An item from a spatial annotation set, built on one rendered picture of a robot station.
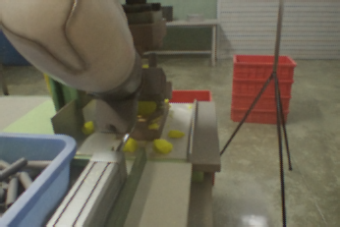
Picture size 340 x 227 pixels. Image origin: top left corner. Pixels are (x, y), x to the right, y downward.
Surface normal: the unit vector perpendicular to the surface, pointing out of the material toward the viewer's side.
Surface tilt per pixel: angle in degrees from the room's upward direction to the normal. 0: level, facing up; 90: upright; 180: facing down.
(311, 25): 90
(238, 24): 90
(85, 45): 118
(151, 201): 0
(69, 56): 132
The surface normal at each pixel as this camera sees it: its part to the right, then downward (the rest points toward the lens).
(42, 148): -0.14, 0.26
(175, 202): -0.04, -0.91
